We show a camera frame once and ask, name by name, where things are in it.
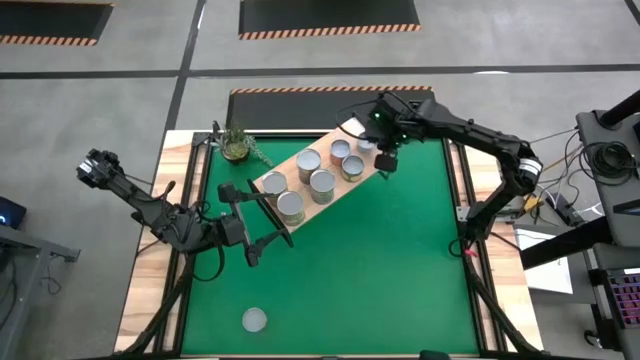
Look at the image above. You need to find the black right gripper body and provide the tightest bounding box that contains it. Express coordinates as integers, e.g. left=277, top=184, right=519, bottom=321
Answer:
left=367, top=92, right=416, bottom=151

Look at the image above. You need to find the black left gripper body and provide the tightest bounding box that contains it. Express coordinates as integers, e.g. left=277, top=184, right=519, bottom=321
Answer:
left=218, top=199, right=254, bottom=254

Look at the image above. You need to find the silver tin can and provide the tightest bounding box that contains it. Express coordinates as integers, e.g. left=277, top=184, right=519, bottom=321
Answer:
left=276, top=190, right=306, bottom=227
left=261, top=170, right=289, bottom=205

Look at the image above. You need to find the green mango label tin can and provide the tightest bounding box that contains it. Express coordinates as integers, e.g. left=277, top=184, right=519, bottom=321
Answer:
left=309, top=168, right=337, bottom=206

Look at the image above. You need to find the small potted green plant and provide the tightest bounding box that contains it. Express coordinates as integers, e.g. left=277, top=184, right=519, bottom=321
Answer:
left=212, top=119, right=275, bottom=169

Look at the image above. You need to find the wooden tray board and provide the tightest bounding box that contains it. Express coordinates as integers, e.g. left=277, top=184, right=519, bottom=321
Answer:
left=248, top=117, right=384, bottom=249

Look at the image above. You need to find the black hazard-striped floor mat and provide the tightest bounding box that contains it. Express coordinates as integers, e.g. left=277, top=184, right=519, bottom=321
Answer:
left=237, top=0, right=423, bottom=41
left=225, top=85, right=435, bottom=132
left=0, top=0, right=115, bottom=48

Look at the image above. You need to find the green table mat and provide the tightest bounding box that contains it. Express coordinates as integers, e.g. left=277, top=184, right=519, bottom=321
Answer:
left=180, top=135, right=480, bottom=356

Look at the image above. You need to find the black power brick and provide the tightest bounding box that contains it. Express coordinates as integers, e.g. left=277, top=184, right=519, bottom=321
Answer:
left=552, top=192, right=582, bottom=227

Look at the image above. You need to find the white paper sheet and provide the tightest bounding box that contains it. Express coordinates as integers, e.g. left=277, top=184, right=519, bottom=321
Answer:
left=513, top=227, right=575, bottom=296

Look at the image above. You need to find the black diagonal bar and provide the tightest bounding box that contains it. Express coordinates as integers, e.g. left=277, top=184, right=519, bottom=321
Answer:
left=519, top=216, right=615, bottom=271

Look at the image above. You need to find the grey metal table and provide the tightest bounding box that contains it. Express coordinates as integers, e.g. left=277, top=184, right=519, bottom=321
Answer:
left=0, top=223, right=82, bottom=346

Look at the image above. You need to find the black device with blue light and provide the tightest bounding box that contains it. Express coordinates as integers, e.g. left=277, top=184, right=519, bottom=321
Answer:
left=0, top=195, right=28, bottom=231

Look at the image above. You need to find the black pole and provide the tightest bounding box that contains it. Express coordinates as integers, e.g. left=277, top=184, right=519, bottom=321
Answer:
left=598, top=89, right=640, bottom=127

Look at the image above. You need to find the grey side desk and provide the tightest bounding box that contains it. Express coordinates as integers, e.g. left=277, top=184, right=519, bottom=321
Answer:
left=574, top=108, right=640, bottom=360

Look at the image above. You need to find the keyboard with pink backlight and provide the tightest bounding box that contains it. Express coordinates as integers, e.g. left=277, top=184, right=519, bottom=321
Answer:
left=606, top=269, right=640, bottom=331

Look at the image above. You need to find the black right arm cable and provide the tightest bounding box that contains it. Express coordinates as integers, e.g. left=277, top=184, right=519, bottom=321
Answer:
left=335, top=97, right=382, bottom=130

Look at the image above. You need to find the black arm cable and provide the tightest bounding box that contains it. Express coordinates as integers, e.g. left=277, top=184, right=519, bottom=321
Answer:
left=335, top=97, right=382, bottom=130
left=192, top=243, right=227, bottom=283

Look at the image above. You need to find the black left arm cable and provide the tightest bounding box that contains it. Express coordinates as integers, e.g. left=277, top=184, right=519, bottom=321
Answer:
left=192, top=243, right=227, bottom=283

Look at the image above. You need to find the black aluminium table frame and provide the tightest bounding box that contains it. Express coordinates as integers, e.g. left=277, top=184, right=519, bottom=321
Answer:
left=119, top=130, right=546, bottom=360

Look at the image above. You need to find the coiled black cable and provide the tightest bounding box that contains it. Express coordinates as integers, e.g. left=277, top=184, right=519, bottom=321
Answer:
left=581, top=140, right=640, bottom=181

